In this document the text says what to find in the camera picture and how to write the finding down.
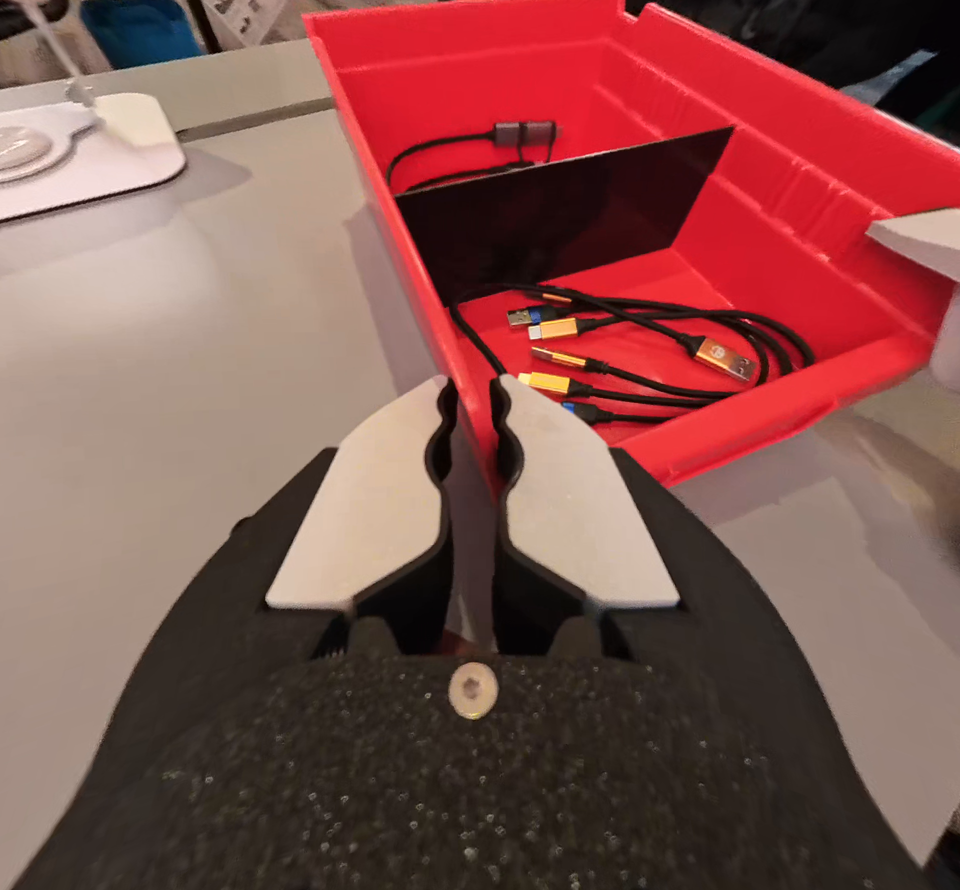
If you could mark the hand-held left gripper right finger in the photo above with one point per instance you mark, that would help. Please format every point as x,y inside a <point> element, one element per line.
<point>585,530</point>

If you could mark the black bin divider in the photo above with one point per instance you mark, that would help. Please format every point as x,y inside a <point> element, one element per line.
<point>555,222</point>

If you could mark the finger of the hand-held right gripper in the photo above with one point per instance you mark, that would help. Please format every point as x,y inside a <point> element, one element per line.
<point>930,241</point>

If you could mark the white stand with black board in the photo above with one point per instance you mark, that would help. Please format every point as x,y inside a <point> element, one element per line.
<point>127,147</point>

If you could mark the red storage bin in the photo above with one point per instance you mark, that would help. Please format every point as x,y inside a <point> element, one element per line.
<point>675,440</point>

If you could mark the grey desk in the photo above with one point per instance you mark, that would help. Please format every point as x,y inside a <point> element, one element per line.
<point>187,380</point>

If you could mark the blue storage basket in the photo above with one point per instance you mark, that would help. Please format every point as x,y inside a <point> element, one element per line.
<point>142,31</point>

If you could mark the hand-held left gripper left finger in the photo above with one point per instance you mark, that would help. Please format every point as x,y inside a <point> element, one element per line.
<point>367,522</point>

